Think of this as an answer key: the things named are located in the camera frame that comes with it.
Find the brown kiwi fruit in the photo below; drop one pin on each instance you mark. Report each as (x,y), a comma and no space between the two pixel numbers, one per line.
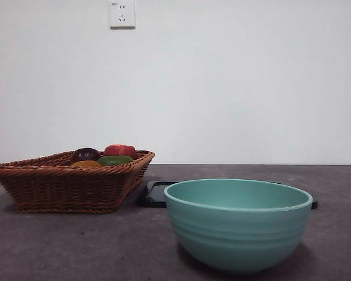
(86,164)

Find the teal ribbed bowl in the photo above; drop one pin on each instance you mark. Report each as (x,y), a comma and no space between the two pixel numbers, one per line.
(237,240)

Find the red apple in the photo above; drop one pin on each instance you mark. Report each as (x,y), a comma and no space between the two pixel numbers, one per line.
(120,150)

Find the black rectangular tray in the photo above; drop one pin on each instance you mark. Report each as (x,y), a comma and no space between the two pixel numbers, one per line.
(155,196)

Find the green avocado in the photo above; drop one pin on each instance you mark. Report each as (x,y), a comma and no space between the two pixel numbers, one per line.
(114,160)

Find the dark purple round fruit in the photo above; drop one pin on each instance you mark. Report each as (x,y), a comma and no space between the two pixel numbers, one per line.
(86,153)

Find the brown wicker basket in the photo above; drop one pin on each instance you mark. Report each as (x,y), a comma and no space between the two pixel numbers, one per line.
(67,187)

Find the white wall power socket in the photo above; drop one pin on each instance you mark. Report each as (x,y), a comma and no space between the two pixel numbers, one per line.
(123,14)

